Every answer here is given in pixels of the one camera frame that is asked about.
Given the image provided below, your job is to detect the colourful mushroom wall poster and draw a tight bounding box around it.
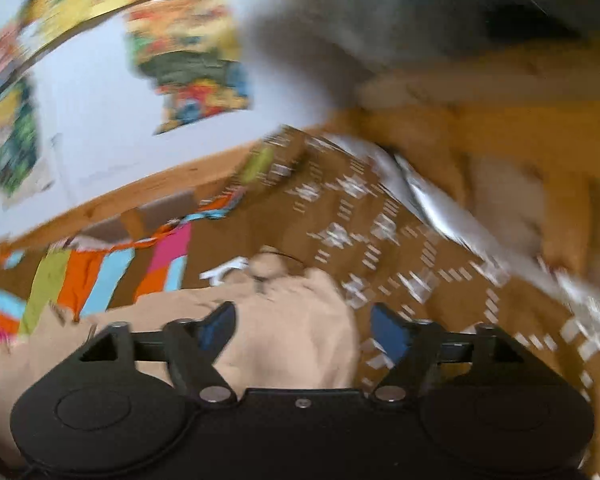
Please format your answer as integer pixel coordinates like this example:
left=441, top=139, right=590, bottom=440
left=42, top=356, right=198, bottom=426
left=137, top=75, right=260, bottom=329
left=125, top=0, right=251, bottom=134

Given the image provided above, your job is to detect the wooden bed headboard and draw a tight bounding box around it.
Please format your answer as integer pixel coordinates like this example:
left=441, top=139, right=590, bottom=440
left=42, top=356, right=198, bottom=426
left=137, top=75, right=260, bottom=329
left=0, top=141, right=258, bottom=256

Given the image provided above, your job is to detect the silver foil mat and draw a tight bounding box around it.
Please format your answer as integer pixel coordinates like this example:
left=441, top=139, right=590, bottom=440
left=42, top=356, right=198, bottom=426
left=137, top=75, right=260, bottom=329
left=326, top=134, right=600, bottom=348

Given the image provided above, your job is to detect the green anime girl poster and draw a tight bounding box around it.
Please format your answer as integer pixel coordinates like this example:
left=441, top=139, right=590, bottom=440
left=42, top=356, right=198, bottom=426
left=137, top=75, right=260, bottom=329
left=0, top=74, right=54, bottom=210

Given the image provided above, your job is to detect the colourful patchwork brown bedsheet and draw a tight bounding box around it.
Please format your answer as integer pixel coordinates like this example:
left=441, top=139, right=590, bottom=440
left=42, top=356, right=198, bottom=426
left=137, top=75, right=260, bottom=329
left=0, top=129, right=600, bottom=479

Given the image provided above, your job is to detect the beige hooded zip jacket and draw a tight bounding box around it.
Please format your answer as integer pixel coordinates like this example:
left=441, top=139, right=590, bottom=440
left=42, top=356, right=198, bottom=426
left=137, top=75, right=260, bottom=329
left=0, top=252, right=360, bottom=469

